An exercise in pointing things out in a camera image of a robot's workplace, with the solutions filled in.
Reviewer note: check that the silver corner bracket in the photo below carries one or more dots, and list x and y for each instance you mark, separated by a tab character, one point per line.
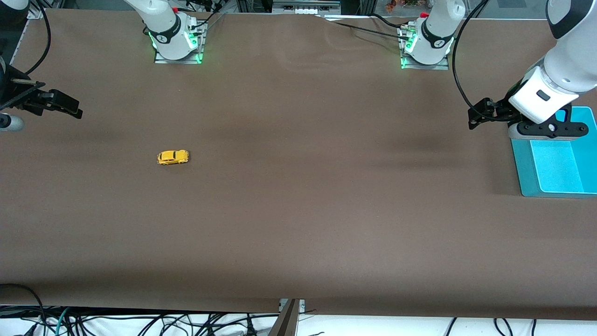
36	13

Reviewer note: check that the yellow beetle toy car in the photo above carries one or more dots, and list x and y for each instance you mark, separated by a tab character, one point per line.
172	157

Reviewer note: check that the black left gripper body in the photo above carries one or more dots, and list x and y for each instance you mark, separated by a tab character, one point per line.
500	111

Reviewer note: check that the brown table cover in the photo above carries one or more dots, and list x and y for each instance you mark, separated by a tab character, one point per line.
298	186

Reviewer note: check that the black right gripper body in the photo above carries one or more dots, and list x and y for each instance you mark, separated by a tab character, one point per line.
15	94

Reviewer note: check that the orange red small objects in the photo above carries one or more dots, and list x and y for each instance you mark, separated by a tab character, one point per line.
392	5

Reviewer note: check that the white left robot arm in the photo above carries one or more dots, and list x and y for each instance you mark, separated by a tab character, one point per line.
564	65

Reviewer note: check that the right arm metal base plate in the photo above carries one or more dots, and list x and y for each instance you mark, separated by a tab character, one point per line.
177	60

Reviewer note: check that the grey device box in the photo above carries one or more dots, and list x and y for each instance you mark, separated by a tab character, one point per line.
308	3

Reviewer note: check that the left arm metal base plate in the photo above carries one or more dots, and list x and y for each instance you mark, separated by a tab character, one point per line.
429	66

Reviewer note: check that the small silver post bracket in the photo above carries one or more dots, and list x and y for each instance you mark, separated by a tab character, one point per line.
302	305

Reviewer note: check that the cyan plastic bin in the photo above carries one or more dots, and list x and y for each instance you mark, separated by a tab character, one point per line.
559	168

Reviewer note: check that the aluminium profile post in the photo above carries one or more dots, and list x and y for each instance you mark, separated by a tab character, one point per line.
287	322

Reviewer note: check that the aluminium table edge rail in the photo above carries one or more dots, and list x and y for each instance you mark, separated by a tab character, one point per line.
18	44

